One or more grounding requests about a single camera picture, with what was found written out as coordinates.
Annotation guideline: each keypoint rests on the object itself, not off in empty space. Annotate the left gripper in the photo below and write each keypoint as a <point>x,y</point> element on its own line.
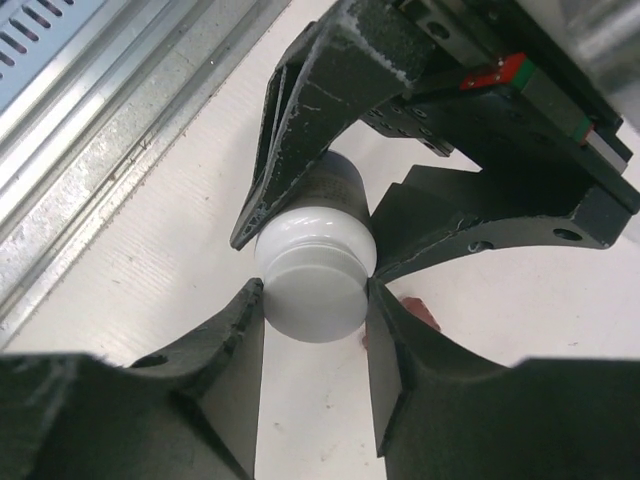
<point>498,90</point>

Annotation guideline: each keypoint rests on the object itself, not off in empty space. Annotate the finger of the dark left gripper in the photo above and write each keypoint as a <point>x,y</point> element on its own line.
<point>355,57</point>

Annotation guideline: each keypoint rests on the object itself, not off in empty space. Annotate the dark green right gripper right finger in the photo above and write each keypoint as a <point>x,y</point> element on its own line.
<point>442,412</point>

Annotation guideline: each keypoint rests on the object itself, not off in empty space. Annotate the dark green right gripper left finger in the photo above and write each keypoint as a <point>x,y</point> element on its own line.
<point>187,411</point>

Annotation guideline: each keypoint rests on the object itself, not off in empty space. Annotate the red pill box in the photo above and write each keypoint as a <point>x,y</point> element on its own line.
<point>413,305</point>

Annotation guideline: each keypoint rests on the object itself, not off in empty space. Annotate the white pill bottle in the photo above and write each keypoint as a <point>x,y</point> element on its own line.
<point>331,209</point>

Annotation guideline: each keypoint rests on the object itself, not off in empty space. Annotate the white bottle cap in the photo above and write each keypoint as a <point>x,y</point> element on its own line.
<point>315,293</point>

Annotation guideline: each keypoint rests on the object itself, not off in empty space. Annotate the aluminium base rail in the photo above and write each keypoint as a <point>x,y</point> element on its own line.
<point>115,233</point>

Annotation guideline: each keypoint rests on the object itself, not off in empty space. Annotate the grey slotted cable duct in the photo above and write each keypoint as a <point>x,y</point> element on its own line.
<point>32,33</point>

